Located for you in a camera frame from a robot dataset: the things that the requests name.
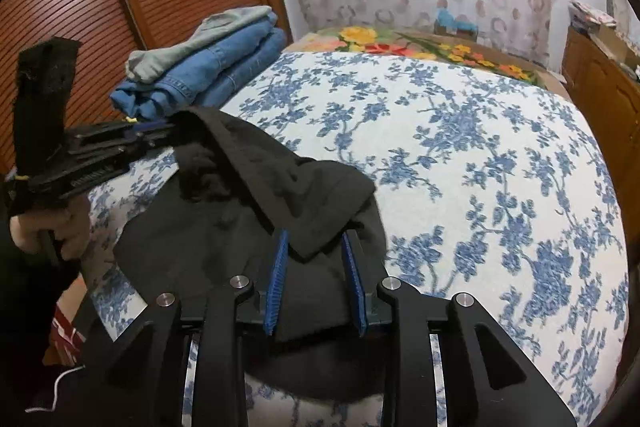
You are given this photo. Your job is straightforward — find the red box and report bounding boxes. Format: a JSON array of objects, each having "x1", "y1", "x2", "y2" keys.
[{"x1": 42, "y1": 277, "x2": 96, "y2": 368}]

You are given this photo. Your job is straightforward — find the folded blue jeans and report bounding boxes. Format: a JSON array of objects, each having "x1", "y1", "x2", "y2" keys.
[{"x1": 110, "y1": 12, "x2": 293, "y2": 120}]

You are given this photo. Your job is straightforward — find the blue cloth on brown box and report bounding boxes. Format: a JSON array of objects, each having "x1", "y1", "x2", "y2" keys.
[{"x1": 432, "y1": 7, "x2": 480, "y2": 38}]

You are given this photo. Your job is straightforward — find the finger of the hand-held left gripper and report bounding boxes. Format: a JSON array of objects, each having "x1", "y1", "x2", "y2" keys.
[
  {"x1": 65, "y1": 134, "x2": 173, "y2": 160},
  {"x1": 70, "y1": 121, "x2": 176, "y2": 142}
]

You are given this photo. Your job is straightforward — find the wooden cabinet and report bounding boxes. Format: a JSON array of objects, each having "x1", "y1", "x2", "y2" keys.
[{"x1": 560, "y1": 27, "x2": 640, "y2": 228}]

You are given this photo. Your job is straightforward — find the blue floral bed sheet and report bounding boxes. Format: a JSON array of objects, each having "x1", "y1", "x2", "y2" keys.
[{"x1": 80, "y1": 49, "x2": 631, "y2": 427}]

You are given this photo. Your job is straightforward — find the folded grey pants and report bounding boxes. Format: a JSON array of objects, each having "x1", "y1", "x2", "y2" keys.
[{"x1": 125, "y1": 5, "x2": 273, "y2": 84}]

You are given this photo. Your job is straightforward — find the white cable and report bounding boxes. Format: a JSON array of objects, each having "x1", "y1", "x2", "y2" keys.
[{"x1": 25, "y1": 364, "x2": 86, "y2": 413}]

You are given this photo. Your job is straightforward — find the person's left hand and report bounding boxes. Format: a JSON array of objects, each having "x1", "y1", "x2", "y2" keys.
[{"x1": 10, "y1": 197, "x2": 93, "y2": 261}]

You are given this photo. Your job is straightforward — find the colourful flower blanket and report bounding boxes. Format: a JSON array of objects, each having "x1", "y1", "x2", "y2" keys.
[{"x1": 295, "y1": 24, "x2": 571, "y2": 100}]

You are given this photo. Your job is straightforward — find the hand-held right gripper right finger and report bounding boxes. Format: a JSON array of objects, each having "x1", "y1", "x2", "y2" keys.
[{"x1": 342, "y1": 229, "x2": 573, "y2": 427}]

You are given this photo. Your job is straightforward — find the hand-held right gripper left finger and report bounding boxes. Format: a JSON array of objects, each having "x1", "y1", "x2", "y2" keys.
[{"x1": 85, "y1": 231, "x2": 292, "y2": 427}]

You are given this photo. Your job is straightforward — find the cardboard box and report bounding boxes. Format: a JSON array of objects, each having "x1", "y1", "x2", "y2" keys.
[{"x1": 590, "y1": 24, "x2": 640, "y2": 68}]

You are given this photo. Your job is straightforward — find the pile of printed papers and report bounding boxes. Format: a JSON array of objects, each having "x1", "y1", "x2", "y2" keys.
[{"x1": 567, "y1": 0, "x2": 618, "y2": 35}]

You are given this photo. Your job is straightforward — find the black pants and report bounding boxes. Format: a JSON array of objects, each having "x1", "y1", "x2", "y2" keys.
[{"x1": 112, "y1": 107, "x2": 388, "y2": 403}]

